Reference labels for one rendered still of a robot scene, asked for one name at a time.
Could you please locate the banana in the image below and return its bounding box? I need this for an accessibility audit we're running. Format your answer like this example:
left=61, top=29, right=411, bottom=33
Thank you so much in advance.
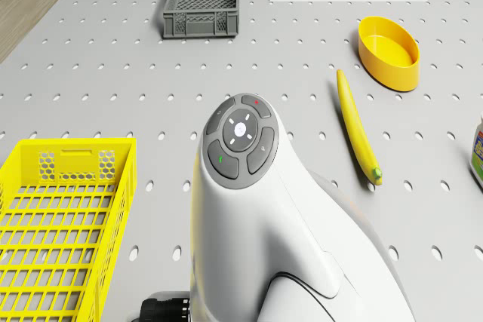
left=336, top=69, right=383, bottom=187

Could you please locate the yellow bowl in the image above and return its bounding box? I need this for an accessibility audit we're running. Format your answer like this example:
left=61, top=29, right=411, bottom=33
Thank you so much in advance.
left=357, top=15, right=421, bottom=93

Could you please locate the yellow basket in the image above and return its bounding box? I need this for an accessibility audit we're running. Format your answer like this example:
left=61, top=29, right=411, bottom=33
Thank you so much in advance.
left=0, top=138, right=138, bottom=322

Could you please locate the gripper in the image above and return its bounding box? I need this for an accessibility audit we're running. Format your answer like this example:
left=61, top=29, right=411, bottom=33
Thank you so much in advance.
left=139, top=290, right=192, bottom=322

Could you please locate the small white bottle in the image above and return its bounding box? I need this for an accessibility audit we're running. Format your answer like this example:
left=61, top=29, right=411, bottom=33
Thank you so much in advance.
left=469, top=112, right=483, bottom=193

